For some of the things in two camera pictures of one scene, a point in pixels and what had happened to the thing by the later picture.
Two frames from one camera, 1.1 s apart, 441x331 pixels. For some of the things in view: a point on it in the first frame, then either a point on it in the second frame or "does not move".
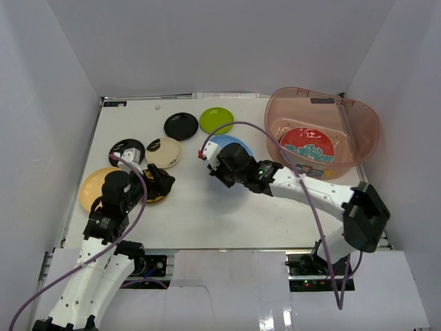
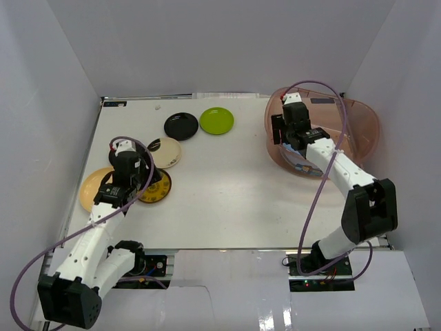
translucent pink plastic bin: [324, 136] does not move
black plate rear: [181, 126] does not move
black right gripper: [217, 173] -> [277, 121]
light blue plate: [223, 141] -> [289, 147]
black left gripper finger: [166, 181] -> [156, 175]
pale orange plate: [91, 186] does not move
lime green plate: [214, 118] does not move
